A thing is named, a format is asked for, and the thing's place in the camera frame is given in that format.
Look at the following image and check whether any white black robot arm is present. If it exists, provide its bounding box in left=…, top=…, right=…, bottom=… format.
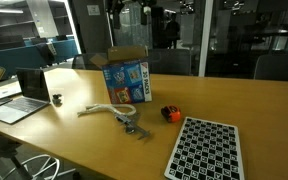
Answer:
left=104, top=0, right=165, bottom=29

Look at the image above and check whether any blue printed cardboard box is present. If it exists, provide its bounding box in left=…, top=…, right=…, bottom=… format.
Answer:
left=90, top=45, right=152, bottom=104

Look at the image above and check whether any orange black tape measure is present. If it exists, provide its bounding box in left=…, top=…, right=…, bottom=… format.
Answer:
left=161, top=105, right=181, bottom=123

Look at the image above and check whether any metal vernier caliper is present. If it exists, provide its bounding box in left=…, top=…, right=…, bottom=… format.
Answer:
left=115, top=114, right=150, bottom=140

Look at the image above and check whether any black white checkerboard calibration board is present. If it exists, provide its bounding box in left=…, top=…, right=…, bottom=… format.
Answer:
left=164, top=117, right=245, bottom=180

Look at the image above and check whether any silver open laptop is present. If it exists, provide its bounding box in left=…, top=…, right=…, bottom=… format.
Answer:
left=0, top=68, right=50, bottom=124

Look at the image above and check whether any dark office chair right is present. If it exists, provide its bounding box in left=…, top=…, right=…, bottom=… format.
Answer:
left=253, top=54, right=288, bottom=81

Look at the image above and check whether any black office chair with white base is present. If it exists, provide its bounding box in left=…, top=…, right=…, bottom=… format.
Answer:
left=0, top=134, right=81, bottom=180

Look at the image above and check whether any white rope piece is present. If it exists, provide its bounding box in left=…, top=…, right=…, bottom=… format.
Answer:
left=76, top=103, right=137, bottom=117

